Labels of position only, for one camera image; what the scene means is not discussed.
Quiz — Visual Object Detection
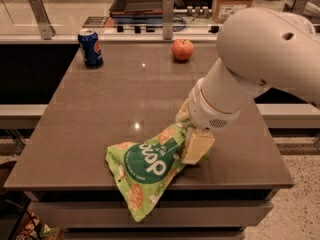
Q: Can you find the right metal railing post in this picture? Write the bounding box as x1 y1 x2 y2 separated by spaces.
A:
283 0 309 15

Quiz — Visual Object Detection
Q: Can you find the left metal railing post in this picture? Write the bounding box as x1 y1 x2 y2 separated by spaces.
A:
28 0 55 40

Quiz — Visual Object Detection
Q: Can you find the blue pepsi can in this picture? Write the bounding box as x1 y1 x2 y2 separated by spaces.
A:
78 29 103 68

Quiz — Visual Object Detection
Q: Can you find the metal railing post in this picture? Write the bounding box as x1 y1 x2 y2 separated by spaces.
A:
28 0 55 40
283 0 309 15
162 0 174 40

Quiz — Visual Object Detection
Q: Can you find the glass railing panel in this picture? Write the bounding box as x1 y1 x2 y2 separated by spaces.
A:
0 0 320 36

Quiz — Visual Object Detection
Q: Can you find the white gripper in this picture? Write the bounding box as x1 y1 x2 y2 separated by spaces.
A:
175 78 240 165

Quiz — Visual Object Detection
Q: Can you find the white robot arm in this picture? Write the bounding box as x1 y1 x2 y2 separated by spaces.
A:
176 7 320 165

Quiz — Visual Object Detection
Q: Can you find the red apple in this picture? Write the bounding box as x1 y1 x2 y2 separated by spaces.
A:
172 39 194 61

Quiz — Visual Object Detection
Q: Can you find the dark open tray box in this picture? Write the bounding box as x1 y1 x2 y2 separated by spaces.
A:
109 0 163 16

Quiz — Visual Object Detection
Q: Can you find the snack box lower left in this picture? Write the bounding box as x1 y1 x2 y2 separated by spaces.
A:
13 212 63 240

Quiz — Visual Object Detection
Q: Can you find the green rice chip bag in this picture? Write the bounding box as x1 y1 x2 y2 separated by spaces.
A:
106 120 196 222

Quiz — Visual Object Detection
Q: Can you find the middle metal railing post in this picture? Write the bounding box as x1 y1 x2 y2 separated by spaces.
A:
162 0 174 40

